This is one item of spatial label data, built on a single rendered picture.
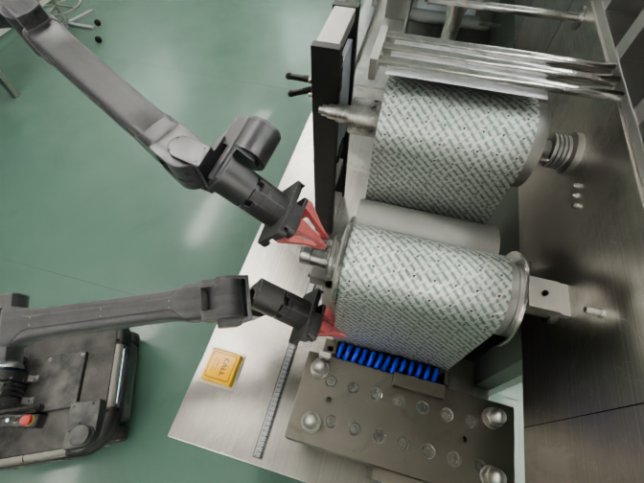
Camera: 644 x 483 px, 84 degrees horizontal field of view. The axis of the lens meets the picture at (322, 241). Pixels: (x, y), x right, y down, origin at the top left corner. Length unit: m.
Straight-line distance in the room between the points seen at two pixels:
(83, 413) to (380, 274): 1.41
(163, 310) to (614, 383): 0.61
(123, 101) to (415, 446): 0.74
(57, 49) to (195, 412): 0.72
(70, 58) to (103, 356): 1.33
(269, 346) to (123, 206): 1.82
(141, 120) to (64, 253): 1.96
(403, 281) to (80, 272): 2.06
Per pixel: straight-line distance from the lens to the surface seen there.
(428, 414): 0.77
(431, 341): 0.66
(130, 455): 1.94
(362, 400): 0.75
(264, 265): 1.00
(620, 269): 0.55
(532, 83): 0.64
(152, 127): 0.58
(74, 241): 2.54
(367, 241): 0.54
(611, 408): 0.53
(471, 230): 0.69
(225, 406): 0.90
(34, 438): 1.87
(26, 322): 0.74
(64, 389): 1.83
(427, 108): 0.62
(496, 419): 0.76
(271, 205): 0.53
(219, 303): 0.62
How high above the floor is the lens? 1.76
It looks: 58 degrees down
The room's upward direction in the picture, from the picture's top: straight up
